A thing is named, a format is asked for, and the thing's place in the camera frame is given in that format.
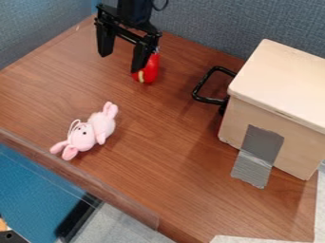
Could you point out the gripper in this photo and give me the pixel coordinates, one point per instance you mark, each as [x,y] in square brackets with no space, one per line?
[129,19]

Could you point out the grey tape strip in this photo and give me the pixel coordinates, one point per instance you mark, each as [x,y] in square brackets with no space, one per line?
[258,158]

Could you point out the red toy pepper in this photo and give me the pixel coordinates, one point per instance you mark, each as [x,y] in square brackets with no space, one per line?
[149,69]

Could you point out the pink plush bunny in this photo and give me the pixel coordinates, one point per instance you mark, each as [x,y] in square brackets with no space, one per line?
[89,132]

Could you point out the drawer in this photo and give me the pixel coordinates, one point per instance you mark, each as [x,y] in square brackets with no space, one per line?
[211,85]

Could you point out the cabinet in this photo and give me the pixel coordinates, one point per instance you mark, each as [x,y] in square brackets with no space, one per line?
[279,104]

